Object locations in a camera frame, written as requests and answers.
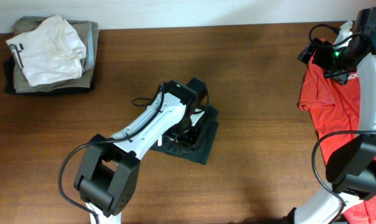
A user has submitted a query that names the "dark green t-shirt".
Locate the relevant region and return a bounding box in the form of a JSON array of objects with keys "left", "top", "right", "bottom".
[{"left": 150, "top": 106, "right": 219, "bottom": 165}]

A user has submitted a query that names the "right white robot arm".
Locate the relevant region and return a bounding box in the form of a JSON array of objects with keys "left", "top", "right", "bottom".
[{"left": 282, "top": 7, "right": 376, "bottom": 223}]

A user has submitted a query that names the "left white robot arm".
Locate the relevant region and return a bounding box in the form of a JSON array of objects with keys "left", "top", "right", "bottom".
[{"left": 73, "top": 78, "right": 208, "bottom": 223}]

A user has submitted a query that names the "red printed t-shirt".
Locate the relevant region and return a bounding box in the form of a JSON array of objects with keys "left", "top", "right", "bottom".
[{"left": 298, "top": 60, "right": 376, "bottom": 223}]

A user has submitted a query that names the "khaki folded garment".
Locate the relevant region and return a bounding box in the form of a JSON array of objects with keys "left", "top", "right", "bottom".
[{"left": 13, "top": 20, "right": 99, "bottom": 94}]

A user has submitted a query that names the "black folded garment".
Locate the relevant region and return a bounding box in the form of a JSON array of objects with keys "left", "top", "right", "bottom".
[{"left": 3, "top": 57, "right": 95, "bottom": 96}]

